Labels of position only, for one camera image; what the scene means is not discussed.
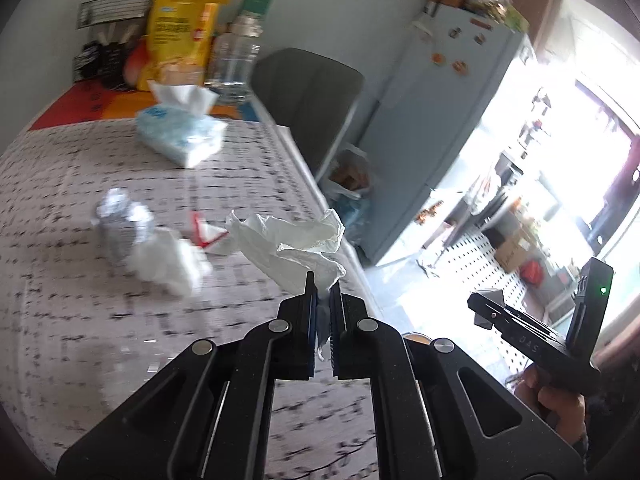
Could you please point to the black pen holder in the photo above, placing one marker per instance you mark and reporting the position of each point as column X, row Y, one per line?
column 107, row 67

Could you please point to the blue white tissue pack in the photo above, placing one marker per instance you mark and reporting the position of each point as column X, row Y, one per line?
column 182, row 132

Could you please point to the red floor item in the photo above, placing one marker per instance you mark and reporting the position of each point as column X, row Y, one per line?
column 532, row 272

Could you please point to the red white small wrapper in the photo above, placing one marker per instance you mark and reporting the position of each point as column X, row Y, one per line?
column 207, row 237

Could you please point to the orange red table mat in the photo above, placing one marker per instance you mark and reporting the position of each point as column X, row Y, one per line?
column 80, row 105

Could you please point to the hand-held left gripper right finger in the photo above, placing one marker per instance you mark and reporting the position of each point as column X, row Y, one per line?
column 336, row 325

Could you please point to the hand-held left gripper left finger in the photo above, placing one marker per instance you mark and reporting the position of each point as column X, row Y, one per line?
column 312, row 320

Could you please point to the grey chair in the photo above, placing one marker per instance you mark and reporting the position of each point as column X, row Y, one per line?
column 305, row 95

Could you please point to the trash bin with bag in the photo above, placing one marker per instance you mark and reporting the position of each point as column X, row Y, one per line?
column 350, row 175

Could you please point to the person's right hand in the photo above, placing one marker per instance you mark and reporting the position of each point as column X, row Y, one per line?
column 562, row 407

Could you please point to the white paper tissue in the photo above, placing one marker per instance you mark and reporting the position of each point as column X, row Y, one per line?
column 167, row 262
column 285, row 245

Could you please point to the large cardboard box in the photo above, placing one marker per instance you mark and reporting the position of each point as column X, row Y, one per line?
column 517, row 250

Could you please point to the yellow snack bag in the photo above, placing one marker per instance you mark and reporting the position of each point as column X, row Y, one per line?
column 175, row 35

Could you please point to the peach fruit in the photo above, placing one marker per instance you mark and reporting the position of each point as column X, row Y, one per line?
column 136, row 62

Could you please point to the green carton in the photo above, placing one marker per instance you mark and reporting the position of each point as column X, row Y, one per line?
column 257, row 2

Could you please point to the clear plastic water bottle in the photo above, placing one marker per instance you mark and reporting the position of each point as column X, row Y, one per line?
column 232, row 60

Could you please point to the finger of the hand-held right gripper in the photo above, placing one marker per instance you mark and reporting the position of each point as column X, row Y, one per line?
column 487, row 310

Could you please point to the clear bag of snacks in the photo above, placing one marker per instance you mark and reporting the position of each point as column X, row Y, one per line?
column 492, row 5

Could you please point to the grey refrigerator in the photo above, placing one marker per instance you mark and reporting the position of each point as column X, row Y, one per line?
column 430, row 150

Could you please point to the crumpled silver foil wrapper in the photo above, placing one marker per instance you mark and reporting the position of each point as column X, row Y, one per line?
column 120, row 222

